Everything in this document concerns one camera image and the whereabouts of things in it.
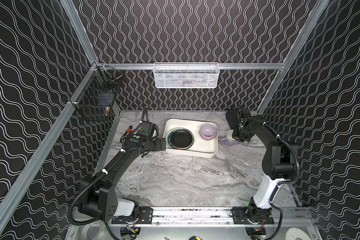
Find white tape roll right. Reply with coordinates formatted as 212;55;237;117
285;228;311;240

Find black zipper case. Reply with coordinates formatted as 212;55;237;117
226;109;242;130

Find black wire basket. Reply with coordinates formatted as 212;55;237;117
74;67;124;122

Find orange black pliers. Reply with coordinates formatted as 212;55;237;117
124;126;133;136

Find tape roll left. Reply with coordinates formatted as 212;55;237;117
81;222;101;240

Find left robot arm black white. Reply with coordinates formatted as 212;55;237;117
67;108;166;226

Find white wire mesh basket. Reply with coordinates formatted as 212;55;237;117
153;62;220;89

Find small teal patterned plate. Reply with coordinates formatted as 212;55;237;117
165;127;196;151

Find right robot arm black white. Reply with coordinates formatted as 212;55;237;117
226;109;301;224

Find lavender mug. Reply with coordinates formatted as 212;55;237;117
221;130;239;147

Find cream plastic bin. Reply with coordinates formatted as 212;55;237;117
163;119;219;158

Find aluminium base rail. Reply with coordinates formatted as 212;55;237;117
109;207;314;227

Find lavender bowl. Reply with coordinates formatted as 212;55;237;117
199;123;218;141

